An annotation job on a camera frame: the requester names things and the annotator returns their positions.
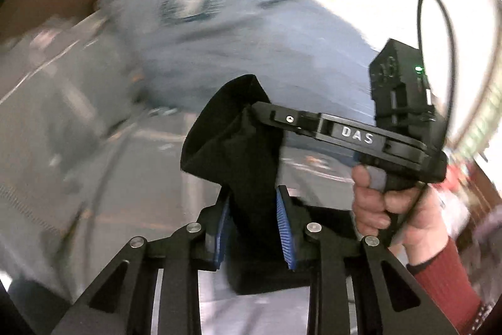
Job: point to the red sleeved right forearm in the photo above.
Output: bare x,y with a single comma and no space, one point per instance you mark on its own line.
446,282

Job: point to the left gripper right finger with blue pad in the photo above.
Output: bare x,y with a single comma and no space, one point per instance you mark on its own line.
292,218

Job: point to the right hand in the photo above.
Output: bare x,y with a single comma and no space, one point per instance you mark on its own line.
424,235

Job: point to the black camera box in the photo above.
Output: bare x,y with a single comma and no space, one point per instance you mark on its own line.
401,91

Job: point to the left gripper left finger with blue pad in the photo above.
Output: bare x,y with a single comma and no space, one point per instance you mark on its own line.
215,220

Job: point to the blue striped pillow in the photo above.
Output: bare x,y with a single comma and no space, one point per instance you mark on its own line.
304,57

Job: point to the black pants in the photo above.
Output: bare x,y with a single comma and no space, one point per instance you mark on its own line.
229,146

